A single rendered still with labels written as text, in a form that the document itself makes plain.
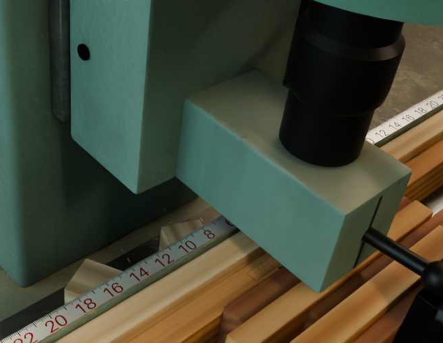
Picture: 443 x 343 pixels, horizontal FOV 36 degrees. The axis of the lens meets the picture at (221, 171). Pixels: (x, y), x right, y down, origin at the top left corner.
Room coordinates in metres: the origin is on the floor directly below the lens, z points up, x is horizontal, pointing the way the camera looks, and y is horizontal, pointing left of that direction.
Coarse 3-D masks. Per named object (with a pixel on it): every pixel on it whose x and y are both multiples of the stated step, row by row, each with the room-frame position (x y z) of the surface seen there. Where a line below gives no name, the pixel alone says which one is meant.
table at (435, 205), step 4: (440, 188) 0.50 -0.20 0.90; (436, 192) 0.49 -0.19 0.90; (440, 192) 0.49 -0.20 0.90; (428, 196) 0.48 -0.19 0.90; (432, 196) 0.48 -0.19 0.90; (436, 196) 0.48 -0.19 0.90; (440, 196) 0.48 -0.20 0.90; (424, 200) 0.47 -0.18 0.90; (428, 200) 0.47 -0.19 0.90; (432, 200) 0.48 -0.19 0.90; (436, 200) 0.48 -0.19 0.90; (440, 200) 0.48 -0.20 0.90; (424, 204) 0.47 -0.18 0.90; (428, 204) 0.47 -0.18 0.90; (432, 204) 0.47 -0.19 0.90; (436, 204) 0.47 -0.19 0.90; (440, 204) 0.47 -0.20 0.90; (432, 208) 0.46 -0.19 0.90; (436, 208) 0.47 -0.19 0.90; (440, 208) 0.47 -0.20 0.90; (436, 212) 0.46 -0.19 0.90
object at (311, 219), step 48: (192, 96) 0.37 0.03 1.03; (240, 96) 0.38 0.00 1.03; (192, 144) 0.36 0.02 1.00; (240, 144) 0.34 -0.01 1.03; (240, 192) 0.33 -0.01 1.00; (288, 192) 0.31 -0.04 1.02; (336, 192) 0.30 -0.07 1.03; (384, 192) 0.31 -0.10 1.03; (288, 240) 0.30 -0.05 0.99; (336, 240) 0.29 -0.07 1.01
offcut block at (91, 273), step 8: (88, 264) 0.39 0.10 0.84; (96, 264) 0.39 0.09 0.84; (80, 272) 0.38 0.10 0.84; (88, 272) 0.38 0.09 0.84; (96, 272) 0.38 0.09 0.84; (104, 272) 0.38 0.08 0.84; (112, 272) 0.38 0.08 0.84; (120, 272) 0.38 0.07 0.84; (72, 280) 0.37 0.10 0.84; (80, 280) 0.37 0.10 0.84; (88, 280) 0.37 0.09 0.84; (96, 280) 0.37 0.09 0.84; (104, 280) 0.37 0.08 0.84; (72, 288) 0.36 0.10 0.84; (80, 288) 0.36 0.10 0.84; (88, 288) 0.36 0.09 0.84; (72, 296) 0.35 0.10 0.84
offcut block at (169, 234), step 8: (176, 224) 0.46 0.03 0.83; (184, 224) 0.46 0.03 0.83; (192, 224) 0.46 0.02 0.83; (200, 224) 0.46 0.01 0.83; (168, 232) 0.45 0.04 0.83; (176, 232) 0.45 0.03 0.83; (184, 232) 0.45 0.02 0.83; (160, 240) 0.45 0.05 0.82; (168, 240) 0.44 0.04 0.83; (176, 240) 0.44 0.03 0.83; (160, 248) 0.45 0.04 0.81
